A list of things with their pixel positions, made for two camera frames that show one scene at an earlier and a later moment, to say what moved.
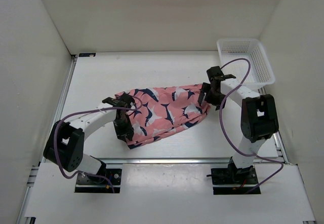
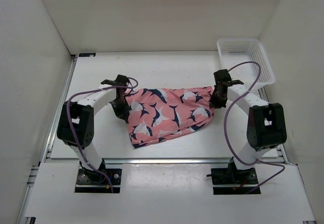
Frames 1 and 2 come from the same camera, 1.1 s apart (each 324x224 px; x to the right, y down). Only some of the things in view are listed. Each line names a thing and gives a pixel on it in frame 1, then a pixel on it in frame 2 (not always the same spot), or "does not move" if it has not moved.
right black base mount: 232,181 does not move
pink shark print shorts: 157,112 does not move
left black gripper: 129,129 → 120,113
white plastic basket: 260,73 does not move
